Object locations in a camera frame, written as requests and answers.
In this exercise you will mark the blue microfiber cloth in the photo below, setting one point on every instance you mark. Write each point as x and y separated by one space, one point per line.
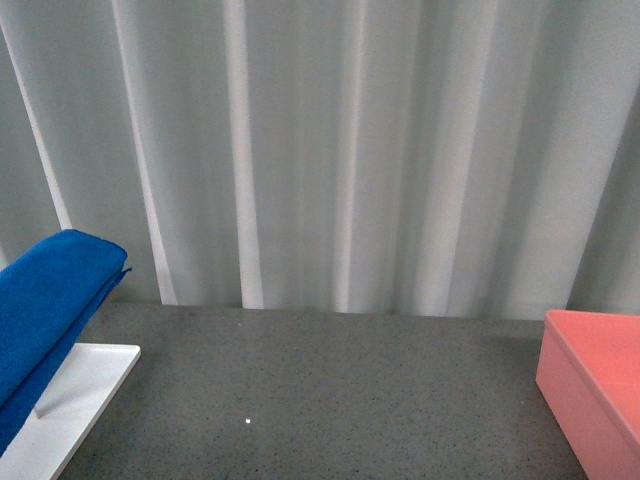
48 295

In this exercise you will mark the white towel rack stand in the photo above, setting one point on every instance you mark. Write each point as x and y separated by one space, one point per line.
67 410

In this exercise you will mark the pink rectangular box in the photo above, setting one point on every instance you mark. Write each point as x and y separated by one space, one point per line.
588 373

